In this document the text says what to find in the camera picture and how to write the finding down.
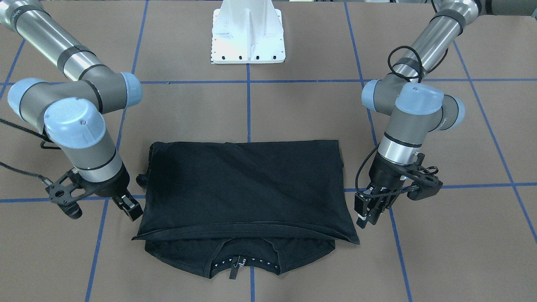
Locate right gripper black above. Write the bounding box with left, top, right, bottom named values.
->
left=82, top=164, right=143, bottom=221

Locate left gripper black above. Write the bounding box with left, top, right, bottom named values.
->
left=355, top=153, right=410, bottom=228

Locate black graphic t-shirt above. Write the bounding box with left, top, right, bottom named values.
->
left=133, top=140, right=360, bottom=279

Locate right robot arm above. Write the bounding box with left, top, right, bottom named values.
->
left=1, top=0, right=143, bottom=221

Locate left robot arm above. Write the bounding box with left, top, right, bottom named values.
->
left=354, top=0, right=481, bottom=228

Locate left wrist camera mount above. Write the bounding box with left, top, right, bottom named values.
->
left=400, top=153, right=443, bottom=200

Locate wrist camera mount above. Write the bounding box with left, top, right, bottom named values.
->
left=42, top=169, right=83, bottom=219
left=400, top=153, right=443, bottom=200

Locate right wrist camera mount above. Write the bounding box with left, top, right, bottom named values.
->
left=42, top=169, right=83, bottom=219

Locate braided black cable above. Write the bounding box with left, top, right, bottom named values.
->
left=0, top=117, right=55, bottom=187

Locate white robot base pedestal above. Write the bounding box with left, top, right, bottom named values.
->
left=211, top=0, right=286, bottom=64

